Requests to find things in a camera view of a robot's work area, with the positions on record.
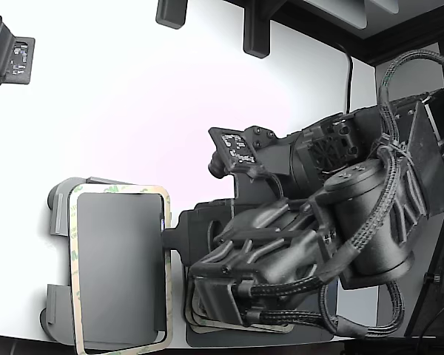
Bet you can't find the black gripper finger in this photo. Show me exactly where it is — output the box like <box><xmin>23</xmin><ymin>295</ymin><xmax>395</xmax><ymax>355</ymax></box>
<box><xmin>161</xmin><ymin>201</ymin><xmax>209</xmax><ymax>268</ymax></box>

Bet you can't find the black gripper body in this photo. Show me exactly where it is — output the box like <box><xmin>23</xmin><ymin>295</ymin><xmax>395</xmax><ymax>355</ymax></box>
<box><xmin>190</xmin><ymin>172</ymin><xmax>334</xmax><ymax>327</ymax></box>

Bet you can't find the gray plastic box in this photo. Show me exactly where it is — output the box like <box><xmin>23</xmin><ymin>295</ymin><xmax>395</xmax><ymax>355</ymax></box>
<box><xmin>39</xmin><ymin>176</ymin><xmax>173</xmax><ymax>343</ymax></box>

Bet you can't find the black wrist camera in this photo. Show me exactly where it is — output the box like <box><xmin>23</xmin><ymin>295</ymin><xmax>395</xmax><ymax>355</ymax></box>
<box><xmin>206</xmin><ymin>126</ymin><xmax>272</xmax><ymax>182</ymax></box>

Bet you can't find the black braided cable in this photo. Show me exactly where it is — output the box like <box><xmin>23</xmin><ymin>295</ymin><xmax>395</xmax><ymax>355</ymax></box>
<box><xmin>316</xmin><ymin>279</ymin><xmax>408</xmax><ymax>339</ymax></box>
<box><xmin>240</xmin><ymin>50</ymin><xmax>444</xmax><ymax>322</ymax></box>

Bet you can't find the thin black cable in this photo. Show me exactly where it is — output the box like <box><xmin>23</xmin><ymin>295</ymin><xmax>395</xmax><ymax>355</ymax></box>
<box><xmin>332</xmin><ymin>41</ymin><xmax>355</xmax><ymax>115</ymax></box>

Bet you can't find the black bracket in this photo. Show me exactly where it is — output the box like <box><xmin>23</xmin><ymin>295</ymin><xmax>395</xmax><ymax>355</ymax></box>
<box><xmin>242</xmin><ymin>0</ymin><xmax>273</xmax><ymax>59</ymax></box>
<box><xmin>155</xmin><ymin>0</ymin><xmax>189</xmax><ymax>30</ymax></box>

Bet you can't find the black table edge rail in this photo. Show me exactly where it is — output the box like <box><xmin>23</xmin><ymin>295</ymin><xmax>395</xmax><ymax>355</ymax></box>
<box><xmin>221</xmin><ymin>0</ymin><xmax>444</xmax><ymax>67</ymax></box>

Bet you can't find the black camera on mount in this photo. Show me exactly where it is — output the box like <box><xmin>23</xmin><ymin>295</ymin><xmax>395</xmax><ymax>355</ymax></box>
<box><xmin>0</xmin><ymin>0</ymin><xmax>36</xmax><ymax>88</ymax></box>

